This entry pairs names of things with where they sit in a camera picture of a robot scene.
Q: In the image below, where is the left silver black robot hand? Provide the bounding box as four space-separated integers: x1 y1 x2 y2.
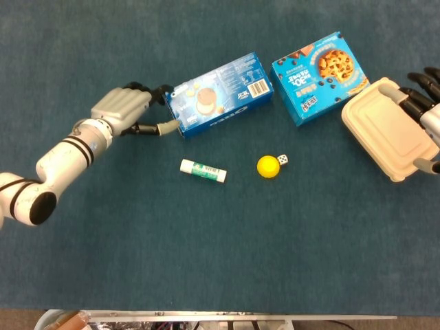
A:
90 81 179 138

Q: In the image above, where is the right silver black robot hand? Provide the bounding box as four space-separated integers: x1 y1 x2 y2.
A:
377 67 440 175

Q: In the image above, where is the blue Oreo cookie box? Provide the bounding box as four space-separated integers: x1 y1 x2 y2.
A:
164 52 275 139

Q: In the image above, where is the orange brown plastic object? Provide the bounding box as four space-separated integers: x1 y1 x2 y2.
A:
44 310 89 330

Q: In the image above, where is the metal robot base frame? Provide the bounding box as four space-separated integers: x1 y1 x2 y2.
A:
34 309 398 330

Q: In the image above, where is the white green glue stick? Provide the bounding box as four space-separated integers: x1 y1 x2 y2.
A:
179 158 228 184

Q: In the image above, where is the light blue chocolate chip cookie box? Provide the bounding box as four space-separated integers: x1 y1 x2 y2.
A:
268 32 371 127

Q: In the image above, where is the yellow round ball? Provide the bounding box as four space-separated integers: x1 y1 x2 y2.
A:
256 155 281 180

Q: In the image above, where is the beige lidded food container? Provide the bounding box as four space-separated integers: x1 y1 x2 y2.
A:
340 77 440 183

